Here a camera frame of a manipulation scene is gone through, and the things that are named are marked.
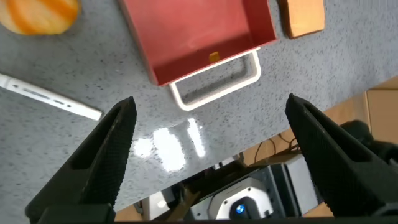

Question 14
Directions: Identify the white marker pen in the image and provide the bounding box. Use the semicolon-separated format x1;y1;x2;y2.
0;73;104;121

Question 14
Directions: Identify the red drawer box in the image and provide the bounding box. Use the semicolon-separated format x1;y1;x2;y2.
118;0;279;112

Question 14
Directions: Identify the brown cardboard box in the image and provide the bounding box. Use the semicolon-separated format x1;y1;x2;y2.
323;76;398;146

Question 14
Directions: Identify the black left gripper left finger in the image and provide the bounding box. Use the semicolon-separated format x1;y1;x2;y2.
24;96;137;224

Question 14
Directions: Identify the brown toast slice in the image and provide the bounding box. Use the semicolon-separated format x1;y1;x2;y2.
278;0;326;40

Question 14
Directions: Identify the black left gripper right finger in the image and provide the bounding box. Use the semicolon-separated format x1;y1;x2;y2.
285;93;398;218

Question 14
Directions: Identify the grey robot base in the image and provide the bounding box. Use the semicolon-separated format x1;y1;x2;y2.
133;154;327;222

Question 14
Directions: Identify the orange striped pumpkin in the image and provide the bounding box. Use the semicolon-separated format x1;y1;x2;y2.
0;0;82;35

